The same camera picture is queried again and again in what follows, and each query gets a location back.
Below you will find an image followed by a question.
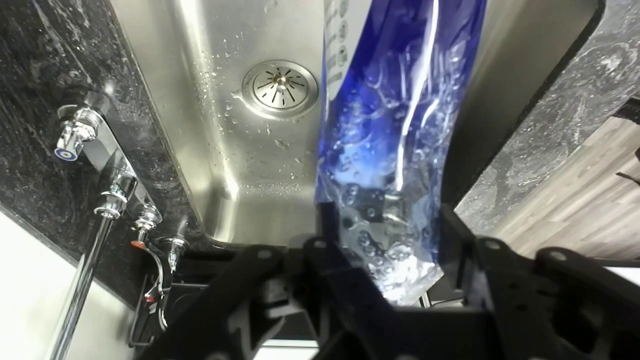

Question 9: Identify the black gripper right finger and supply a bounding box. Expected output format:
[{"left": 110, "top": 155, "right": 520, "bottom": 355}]
[{"left": 438, "top": 209, "right": 640, "bottom": 360}]

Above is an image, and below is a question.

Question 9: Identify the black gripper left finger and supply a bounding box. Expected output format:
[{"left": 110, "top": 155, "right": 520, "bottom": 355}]
[{"left": 137, "top": 203, "right": 374, "bottom": 360}]

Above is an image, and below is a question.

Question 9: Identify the blue dish soap bottle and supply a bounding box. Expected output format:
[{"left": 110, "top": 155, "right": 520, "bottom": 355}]
[{"left": 316, "top": 0, "right": 488, "bottom": 307}]

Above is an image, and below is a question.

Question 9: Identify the stainless steel sink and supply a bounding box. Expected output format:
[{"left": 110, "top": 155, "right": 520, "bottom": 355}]
[{"left": 110, "top": 0, "right": 605, "bottom": 246}]

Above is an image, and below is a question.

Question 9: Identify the sink drain strainer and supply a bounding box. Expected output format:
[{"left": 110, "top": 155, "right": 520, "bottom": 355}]
[{"left": 242, "top": 58, "right": 318, "bottom": 121}]

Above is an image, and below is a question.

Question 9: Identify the chrome faucet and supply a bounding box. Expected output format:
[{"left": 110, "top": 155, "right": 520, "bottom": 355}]
[{"left": 46, "top": 103, "right": 193, "bottom": 360}]

